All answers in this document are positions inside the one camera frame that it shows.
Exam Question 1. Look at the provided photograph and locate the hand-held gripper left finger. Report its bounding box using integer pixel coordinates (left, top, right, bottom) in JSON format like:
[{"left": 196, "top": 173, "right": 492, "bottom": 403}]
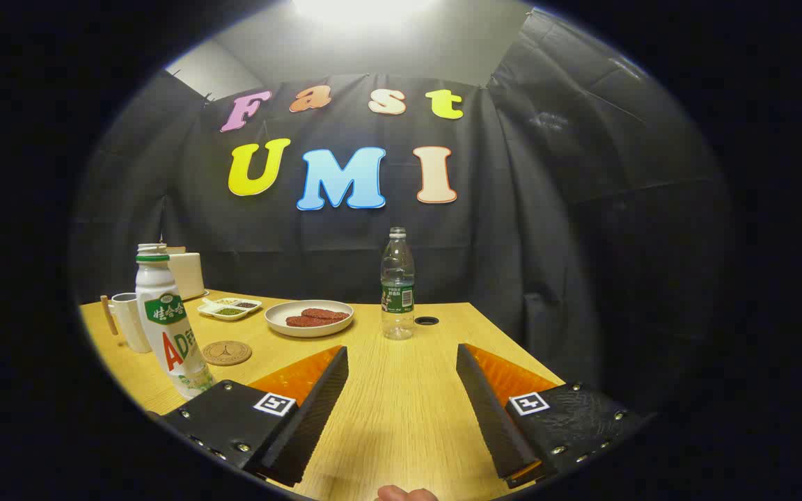
[{"left": 157, "top": 346, "right": 349, "bottom": 488}]

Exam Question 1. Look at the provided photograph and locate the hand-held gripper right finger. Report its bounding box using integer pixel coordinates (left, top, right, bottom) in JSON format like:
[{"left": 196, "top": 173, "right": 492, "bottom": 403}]
[{"left": 457, "top": 343, "right": 652, "bottom": 489}]

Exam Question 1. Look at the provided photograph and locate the round cork coaster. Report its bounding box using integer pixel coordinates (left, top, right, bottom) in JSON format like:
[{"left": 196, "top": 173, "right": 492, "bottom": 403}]
[{"left": 201, "top": 340, "right": 253, "bottom": 367}]

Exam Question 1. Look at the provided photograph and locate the white juice bottle green label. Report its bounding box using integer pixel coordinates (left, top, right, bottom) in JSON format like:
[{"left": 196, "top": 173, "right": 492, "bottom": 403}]
[{"left": 135, "top": 244, "right": 215, "bottom": 399}]

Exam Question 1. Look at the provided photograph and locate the white cup wooden handle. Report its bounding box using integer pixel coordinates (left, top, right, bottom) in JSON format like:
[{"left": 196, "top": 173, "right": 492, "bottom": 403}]
[{"left": 100, "top": 293, "right": 152, "bottom": 353}]

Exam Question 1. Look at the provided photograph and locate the clear plastic water bottle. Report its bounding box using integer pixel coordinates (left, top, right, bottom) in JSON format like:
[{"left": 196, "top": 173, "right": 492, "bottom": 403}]
[{"left": 381, "top": 227, "right": 416, "bottom": 341}]

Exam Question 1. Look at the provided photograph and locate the wooden table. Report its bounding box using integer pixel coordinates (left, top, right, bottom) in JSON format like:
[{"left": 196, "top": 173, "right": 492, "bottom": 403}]
[{"left": 79, "top": 289, "right": 569, "bottom": 501}]

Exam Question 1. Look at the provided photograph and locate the white round plate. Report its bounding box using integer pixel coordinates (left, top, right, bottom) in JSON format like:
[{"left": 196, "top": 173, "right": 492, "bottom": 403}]
[{"left": 265, "top": 300, "right": 355, "bottom": 339}]

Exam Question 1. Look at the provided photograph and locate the white divided condiment dish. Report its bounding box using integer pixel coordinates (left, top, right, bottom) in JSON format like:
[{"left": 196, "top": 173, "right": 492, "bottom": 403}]
[{"left": 197, "top": 298, "right": 263, "bottom": 321}]

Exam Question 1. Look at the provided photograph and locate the black backdrop cloth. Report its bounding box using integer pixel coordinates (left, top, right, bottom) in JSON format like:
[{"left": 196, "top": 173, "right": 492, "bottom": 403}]
[{"left": 70, "top": 7, "right": 736, "bottom": 418}]

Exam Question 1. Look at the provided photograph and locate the cream toaster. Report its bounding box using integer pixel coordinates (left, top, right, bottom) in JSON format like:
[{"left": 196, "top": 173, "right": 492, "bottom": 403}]
[{"left": 166, "top": 252, "right": 205, "bottom": 301}]

